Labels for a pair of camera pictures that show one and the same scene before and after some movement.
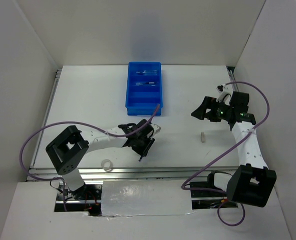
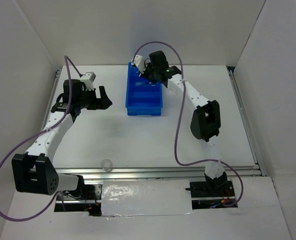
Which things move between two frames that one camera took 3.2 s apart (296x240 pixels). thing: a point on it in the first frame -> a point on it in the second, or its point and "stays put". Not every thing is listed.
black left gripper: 142,151 -> 102,103
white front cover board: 145,197 stays put
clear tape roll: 109,169 stays put
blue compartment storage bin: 143,88 stays put
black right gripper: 209,102 -> 148,65
